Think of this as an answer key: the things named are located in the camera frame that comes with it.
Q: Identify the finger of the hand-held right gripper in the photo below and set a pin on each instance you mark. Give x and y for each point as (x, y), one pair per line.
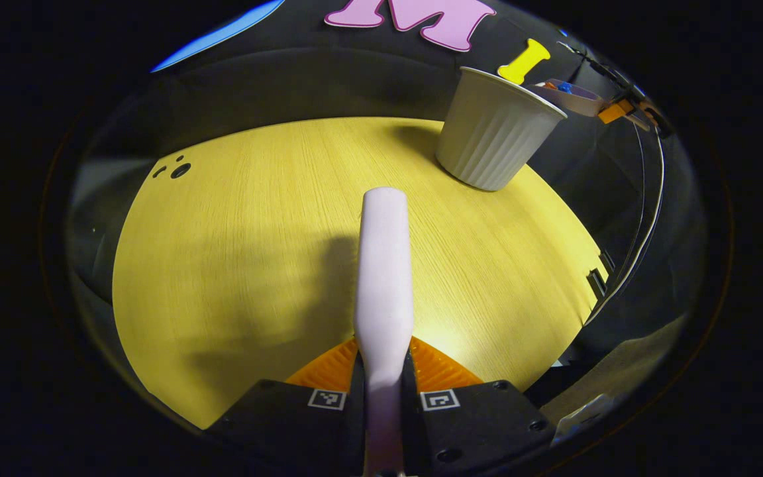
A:
(613, 111)

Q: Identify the black desk edge bracket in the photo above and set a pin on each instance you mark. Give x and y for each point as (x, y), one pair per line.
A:
(608, 260)
(597, 283)

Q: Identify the blue paper trash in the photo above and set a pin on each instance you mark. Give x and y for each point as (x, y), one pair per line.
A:
(565, 87)

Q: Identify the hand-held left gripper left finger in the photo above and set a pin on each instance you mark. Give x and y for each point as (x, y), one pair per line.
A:
(289, 430)

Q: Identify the white shoe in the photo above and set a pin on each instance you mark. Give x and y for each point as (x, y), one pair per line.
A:
(583, 414)

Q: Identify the pale lilac dustpan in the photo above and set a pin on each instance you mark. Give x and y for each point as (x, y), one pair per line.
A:
(577, 101)

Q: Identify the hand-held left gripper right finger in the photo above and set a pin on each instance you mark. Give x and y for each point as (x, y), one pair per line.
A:
(481, 430)

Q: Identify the small pale lilac broom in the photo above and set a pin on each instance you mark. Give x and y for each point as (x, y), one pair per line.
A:
(385, 278)

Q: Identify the white ribbed garbage bin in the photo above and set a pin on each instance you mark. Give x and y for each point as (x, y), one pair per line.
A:
(487, 139)

